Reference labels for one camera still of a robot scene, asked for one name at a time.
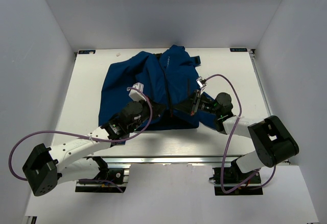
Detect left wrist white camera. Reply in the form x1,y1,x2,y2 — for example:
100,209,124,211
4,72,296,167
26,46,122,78
127,82,146,102

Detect right blue corner label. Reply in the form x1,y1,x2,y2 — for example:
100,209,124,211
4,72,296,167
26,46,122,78
229,47,248,52

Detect wrist white camera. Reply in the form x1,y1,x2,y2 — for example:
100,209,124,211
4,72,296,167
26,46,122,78
196,77,207,95
127,82,146,102

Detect blue corner label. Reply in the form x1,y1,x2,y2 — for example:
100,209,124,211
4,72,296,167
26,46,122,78
229,47,248,52
78,50,96,55

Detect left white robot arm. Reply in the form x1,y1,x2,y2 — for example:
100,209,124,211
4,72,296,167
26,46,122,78
22,100,166,196

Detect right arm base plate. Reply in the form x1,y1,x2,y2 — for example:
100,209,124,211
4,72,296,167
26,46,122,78
209,165,263,196

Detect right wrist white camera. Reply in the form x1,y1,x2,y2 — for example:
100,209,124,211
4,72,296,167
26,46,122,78
196,77,207,95

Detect aluminium front rail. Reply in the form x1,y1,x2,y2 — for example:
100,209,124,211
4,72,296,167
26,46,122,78
48,154,291,165

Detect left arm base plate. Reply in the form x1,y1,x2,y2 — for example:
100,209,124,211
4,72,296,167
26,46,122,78
75,157,129,193

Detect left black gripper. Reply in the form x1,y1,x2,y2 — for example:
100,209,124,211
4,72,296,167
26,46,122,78
128,95,166,133

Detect left blue corner label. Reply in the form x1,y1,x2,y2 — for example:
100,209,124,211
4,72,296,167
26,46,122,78
78,50,96,55

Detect blue and black jacket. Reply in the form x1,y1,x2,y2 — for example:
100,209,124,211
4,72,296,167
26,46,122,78
98,45,215,131

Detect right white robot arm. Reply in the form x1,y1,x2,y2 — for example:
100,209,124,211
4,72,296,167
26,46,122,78
175,90,299,183

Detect white front panel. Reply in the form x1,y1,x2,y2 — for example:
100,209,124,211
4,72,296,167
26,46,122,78
26,164,318,223

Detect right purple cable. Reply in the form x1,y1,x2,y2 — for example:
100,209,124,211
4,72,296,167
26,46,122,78
204,73,277,194

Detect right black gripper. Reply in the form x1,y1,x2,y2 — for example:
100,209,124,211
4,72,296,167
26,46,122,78
173,89,220,116

